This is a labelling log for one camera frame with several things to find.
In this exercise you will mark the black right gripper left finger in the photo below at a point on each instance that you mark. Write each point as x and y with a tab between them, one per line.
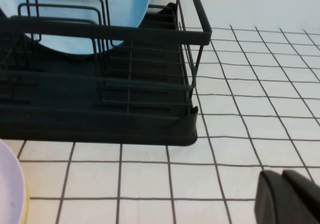
272	201

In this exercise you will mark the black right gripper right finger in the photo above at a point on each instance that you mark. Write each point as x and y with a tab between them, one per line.
307	204

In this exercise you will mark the light blue round plate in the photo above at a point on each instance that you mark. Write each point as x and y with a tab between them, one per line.
125	7

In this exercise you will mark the yellow round plate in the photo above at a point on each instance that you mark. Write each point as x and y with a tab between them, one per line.
27	209

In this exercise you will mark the pink round plate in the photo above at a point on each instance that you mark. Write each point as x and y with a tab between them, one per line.
10	184

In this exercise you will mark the white grid pattern tablecloth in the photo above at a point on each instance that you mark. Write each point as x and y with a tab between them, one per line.
175	179

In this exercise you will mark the black plastic drip tray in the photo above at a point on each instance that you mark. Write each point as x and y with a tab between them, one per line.
100	131

